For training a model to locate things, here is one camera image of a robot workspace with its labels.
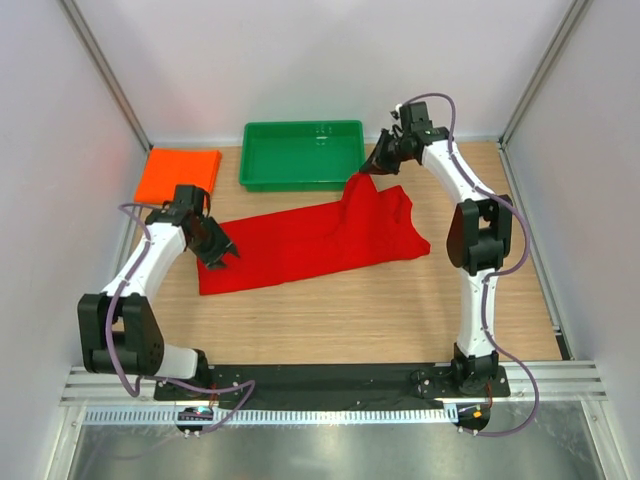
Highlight folded orange t shirt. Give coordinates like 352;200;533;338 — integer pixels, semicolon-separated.
134;148;222;205

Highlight right aluminium frame post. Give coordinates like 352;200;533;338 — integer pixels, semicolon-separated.
498;0;592;150

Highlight aluminium frame post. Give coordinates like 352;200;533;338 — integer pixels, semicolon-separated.
498;0;592;150
58;0;152;152

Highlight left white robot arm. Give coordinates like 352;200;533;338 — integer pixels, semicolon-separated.
77;185;238;400

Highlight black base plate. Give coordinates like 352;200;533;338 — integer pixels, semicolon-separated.
154;361;511;409

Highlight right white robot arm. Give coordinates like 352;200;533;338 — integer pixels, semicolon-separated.
360;101;512;396

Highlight aluminium front rail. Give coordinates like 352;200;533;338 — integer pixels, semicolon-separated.
59;360;606;407

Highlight white slotted cable duct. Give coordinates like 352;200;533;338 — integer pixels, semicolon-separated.
83;405;458;426

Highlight green plastic tray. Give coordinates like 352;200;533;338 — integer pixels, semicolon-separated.
238;120;365;193

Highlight red t shirt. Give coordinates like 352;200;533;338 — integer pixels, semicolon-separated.
197;173;431;295

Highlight left aluminium frame post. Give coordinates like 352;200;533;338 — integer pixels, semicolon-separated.
58;0;152;152

